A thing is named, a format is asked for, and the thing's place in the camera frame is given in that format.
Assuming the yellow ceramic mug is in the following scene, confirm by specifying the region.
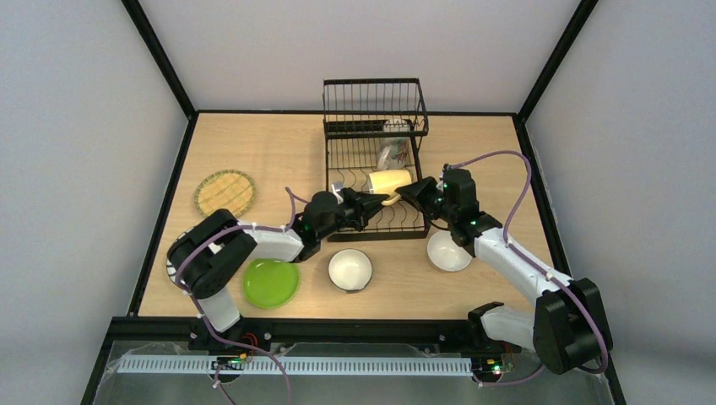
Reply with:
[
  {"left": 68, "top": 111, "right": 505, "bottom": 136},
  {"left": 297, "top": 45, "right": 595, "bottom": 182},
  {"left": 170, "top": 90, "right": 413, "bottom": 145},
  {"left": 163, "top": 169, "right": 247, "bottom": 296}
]
[{"left": 368, "top": 169, "right": 413, "bottom": 206}]

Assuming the black wire dish rack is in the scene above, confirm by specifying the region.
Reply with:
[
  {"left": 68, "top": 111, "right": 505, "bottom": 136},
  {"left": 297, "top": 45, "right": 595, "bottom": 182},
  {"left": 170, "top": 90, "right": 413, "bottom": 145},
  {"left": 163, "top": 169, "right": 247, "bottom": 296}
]
[{"left": 322, "top": 78, "right": 431, "bottom": 244}]

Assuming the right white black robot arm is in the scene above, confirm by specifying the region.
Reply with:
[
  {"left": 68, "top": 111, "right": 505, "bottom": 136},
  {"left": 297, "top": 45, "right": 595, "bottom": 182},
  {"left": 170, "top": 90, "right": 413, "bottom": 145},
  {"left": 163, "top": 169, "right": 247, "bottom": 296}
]
[{"left": 397, "top": 168, "right": 613, "bottom": 375}]

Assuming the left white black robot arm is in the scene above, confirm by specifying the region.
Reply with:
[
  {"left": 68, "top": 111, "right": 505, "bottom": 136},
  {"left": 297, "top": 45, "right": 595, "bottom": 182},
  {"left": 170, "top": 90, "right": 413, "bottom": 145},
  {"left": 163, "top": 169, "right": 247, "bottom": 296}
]
[{"left": 166, "top": 187, "right": 398, "bottom": 332}]

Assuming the plain white bowl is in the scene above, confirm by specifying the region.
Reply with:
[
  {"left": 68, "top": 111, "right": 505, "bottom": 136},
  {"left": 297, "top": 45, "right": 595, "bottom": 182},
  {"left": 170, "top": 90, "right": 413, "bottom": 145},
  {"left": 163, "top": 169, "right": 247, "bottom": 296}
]
[{"left": 426, "top": 230, "right": 473, "bottom": 272}]

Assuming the black rimmed white bowl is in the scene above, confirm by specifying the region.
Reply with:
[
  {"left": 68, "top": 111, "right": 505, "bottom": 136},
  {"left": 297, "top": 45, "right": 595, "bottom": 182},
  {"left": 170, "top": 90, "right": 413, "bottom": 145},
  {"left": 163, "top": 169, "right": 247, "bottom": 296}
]
[{"left": 328, "top": 249, "right": 373, "bottom": 292}]

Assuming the green plastic plate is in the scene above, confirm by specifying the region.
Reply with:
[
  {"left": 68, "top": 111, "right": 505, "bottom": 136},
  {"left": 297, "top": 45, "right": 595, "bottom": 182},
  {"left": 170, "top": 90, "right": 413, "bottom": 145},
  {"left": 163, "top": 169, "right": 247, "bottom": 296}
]
[{"left": 241, "top": 259, "right": 301, "bottom": 310}]

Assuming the woven bamboo plate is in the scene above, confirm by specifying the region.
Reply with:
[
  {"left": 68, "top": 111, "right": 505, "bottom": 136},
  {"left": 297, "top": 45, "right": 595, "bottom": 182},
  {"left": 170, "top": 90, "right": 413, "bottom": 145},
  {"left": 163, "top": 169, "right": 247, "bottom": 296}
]
[{"left": 193, "top": 169, "right": 257, "bottom": 218}]

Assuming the blue striped white plate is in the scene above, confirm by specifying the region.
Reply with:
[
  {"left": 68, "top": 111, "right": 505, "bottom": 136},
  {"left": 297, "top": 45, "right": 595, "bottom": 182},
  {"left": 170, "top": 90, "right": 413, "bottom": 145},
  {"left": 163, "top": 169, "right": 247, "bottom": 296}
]
[{"left": 165, "top": 234, "right": 184, "bottom": 283}]

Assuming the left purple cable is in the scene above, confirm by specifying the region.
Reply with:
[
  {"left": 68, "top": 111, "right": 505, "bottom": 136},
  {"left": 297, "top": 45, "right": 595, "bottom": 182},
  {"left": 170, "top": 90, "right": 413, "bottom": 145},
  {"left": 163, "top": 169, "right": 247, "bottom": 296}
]
[{"left": 173, "top": 186, "right": 312, "bottom": 405}]

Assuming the white slotted cable duct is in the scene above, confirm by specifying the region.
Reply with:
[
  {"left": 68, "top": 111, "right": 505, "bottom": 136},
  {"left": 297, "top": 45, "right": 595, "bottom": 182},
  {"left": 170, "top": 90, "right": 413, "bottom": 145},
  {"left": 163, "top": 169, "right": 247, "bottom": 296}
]
[{"left": 117, "top": 354, "right": 472, "bottom": 376}]

